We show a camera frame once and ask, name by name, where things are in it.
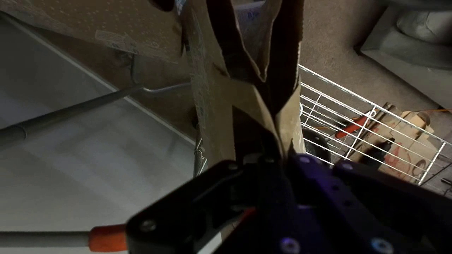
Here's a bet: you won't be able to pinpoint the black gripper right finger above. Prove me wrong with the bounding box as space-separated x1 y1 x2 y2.
288 154 452 254

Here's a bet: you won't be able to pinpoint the cardboard pieces on floor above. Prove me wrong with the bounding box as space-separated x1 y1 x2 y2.
351 112 438 184

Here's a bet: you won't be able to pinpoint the orange tipped hanger hook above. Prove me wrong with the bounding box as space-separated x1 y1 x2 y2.
0 225 127 253

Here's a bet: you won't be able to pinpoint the white wire shelf rack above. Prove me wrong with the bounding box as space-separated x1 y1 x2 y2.
298 66 452 187

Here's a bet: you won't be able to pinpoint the dotted brown paper bag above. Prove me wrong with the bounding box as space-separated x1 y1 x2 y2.
0 0 183 63

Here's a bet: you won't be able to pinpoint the orange handled tool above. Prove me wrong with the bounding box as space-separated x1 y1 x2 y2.
335 116 368 139

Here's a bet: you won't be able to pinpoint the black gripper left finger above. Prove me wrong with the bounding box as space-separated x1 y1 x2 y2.
126 161 259 254

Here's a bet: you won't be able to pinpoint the grey metal pole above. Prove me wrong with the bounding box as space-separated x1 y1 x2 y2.
0 84 188 150

